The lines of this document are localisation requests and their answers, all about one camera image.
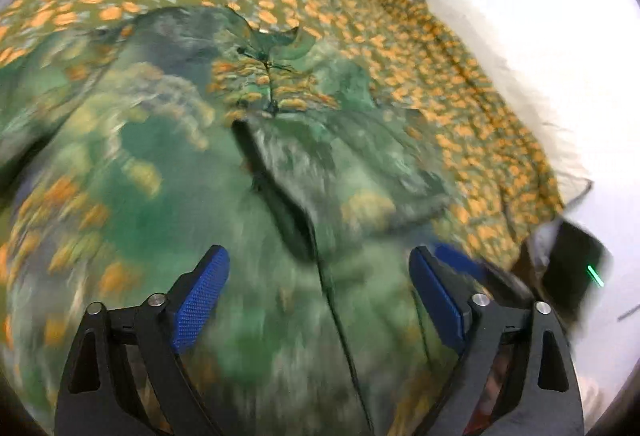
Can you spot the green printed jacket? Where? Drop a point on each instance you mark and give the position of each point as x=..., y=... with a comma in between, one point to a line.
x=210, y=196

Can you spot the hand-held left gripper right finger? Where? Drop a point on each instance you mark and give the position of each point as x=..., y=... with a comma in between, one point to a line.
x=436, y=296

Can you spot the cream padded headboard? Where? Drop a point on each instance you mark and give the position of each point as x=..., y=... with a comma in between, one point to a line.
x=505, y=81

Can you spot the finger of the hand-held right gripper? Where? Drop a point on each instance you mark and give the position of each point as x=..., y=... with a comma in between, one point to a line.
x=460, y=258

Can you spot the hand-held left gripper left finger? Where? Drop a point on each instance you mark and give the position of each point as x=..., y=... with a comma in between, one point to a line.
x=200, y=301

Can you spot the green orange-flowered bedspread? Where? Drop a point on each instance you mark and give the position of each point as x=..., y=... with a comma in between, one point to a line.
x=380, y=41

